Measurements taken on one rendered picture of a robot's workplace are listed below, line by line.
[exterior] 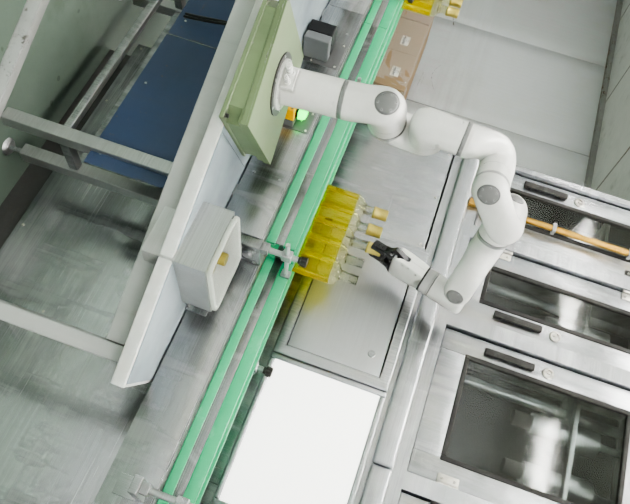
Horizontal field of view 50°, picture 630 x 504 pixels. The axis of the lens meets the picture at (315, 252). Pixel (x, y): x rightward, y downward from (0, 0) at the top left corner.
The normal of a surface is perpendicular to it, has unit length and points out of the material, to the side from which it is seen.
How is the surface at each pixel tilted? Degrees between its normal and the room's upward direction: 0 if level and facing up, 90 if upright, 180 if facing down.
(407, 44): 83
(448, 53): 90
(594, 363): 90
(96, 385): 90
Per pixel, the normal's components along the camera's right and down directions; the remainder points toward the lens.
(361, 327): 0.07, -0.48
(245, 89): -0.06, -0.13
